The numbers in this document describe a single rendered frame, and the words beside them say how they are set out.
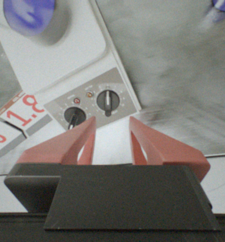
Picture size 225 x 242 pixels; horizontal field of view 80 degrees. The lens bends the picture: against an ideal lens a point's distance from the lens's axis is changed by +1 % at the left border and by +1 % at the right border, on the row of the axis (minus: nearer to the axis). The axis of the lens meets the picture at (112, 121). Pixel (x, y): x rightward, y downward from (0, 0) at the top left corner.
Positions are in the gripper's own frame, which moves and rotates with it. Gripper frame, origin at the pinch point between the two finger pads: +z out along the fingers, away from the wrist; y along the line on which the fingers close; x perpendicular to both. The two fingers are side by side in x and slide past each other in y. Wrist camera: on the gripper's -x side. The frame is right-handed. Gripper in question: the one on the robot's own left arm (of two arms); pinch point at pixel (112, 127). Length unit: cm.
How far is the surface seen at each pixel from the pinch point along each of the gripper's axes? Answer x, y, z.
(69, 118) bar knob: 3.7, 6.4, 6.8
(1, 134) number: 10.7, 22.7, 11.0
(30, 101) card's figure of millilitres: 3.5, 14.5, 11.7
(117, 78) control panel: -2.1, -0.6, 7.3
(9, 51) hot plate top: -4.9, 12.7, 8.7
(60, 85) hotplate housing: -1.0, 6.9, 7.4
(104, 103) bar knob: 1.3, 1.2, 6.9
